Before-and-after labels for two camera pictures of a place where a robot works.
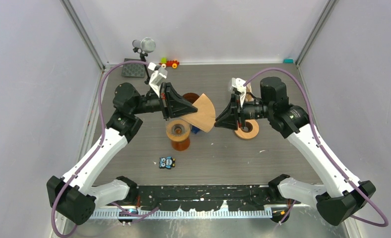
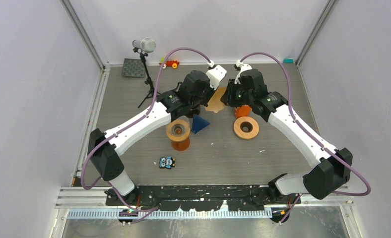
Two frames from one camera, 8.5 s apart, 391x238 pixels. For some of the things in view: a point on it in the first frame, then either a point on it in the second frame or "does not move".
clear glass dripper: x=177 y=130 does not move
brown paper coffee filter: x=204 y=118 -> x=215 y=103
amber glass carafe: x=182 y=145 does not move
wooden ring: x=176 y=138 does not move
